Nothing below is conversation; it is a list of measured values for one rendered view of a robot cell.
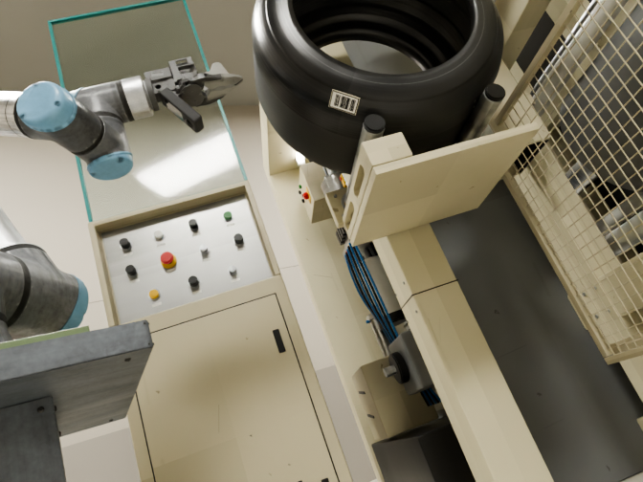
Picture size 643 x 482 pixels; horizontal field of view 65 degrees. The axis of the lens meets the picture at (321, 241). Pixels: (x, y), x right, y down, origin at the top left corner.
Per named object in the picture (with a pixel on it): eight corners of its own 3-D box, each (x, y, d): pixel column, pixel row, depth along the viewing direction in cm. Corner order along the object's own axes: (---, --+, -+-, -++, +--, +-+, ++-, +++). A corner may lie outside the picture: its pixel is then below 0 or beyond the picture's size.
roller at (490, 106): (446, 186, 137) (434, 173, 139) (457, 177, 139) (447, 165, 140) (496, 102, 105) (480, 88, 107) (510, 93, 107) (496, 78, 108)
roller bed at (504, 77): (479, 186, 156) (438, 111, 166) (521, 173, 159) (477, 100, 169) (505, 150, 138) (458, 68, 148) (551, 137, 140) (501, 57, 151)
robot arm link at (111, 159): (69, 167, 99) (60, 119, 103) (107, 190, 109) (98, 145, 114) (110, 146, 97) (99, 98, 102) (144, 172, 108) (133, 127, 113)
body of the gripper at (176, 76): (193, 54, 114) (140, 66, 112) (203, 83, 111) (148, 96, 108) (198, 77, 121) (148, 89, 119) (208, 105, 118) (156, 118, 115)
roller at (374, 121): (364, 203, 133) (352, 213, 132) (352, 192, 134) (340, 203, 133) (390, 122, 101) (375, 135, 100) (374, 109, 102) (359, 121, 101)
